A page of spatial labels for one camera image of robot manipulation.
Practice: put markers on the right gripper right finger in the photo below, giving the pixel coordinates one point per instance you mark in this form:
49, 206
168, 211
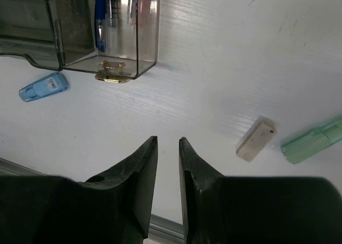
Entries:
226, 209

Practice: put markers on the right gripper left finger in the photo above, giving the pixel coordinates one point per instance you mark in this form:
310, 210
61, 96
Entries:
138, 173

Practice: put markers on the black gel pen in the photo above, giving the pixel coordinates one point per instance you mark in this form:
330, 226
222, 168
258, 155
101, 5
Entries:
112, 20

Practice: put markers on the red gel pen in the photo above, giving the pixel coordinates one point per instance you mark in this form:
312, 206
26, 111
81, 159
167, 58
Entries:
143, 12

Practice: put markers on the tiered clear stationery organizer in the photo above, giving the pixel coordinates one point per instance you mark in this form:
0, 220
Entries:
27, 32

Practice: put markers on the beige eraser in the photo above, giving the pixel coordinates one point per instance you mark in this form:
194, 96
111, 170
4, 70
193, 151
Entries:
256, 139

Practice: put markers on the small orange brown item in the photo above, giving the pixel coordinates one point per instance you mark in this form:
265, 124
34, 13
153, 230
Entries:
112, 72

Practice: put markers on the blue transparent case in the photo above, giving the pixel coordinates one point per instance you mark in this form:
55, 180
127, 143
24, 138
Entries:
51, 84

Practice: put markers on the clear pen tray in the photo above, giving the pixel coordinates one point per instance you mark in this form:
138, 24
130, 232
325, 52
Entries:
73, 23

